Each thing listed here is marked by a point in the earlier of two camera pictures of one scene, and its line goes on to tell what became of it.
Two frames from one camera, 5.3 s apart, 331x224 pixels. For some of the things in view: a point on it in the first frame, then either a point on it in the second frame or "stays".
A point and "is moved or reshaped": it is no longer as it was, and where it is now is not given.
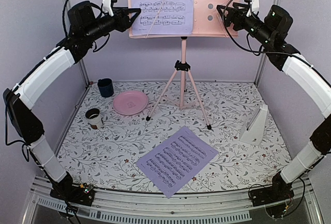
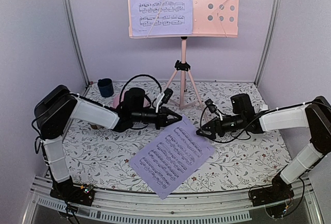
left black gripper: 121,14 to 163,120
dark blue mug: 105,87 stays
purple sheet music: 175,163 is moved or reshaped
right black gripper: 234,11 to 215,127
